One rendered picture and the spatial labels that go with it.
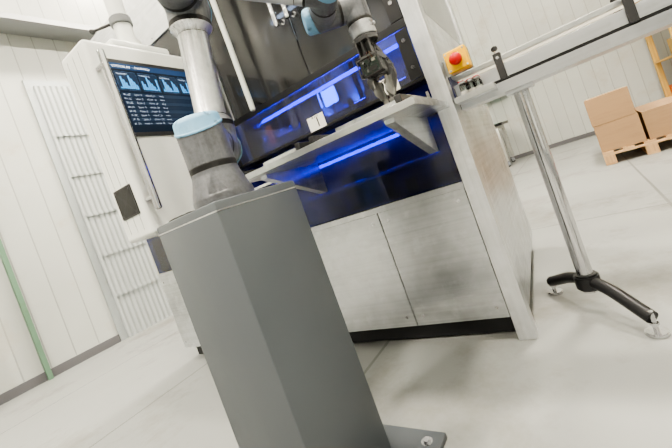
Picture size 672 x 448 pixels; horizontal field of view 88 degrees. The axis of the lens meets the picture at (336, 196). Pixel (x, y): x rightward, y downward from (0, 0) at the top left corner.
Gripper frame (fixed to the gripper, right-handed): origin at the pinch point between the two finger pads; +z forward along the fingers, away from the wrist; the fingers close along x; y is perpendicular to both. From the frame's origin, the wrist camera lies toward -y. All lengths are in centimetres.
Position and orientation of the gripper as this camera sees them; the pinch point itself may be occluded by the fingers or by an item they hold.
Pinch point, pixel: (391, 103)
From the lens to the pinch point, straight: 110.3
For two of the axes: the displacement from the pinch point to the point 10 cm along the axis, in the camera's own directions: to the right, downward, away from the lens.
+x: 8.0, -2.8, -5.3
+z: 3.4, 9.4, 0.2
